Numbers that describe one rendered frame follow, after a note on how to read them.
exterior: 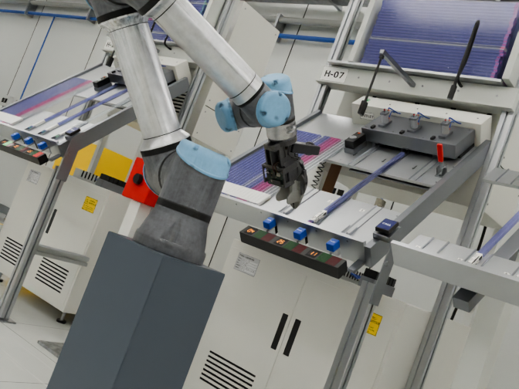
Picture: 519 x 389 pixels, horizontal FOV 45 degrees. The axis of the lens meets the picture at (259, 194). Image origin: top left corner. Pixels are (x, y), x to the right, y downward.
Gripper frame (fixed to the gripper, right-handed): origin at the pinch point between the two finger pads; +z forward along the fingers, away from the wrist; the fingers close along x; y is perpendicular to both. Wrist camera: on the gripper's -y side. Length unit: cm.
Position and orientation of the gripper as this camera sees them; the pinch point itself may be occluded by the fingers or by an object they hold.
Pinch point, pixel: (296, 202)
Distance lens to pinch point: 165.2
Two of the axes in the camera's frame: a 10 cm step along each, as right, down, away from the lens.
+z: 1.3, 8.7, 4.7
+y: -6.6, 4.3, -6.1
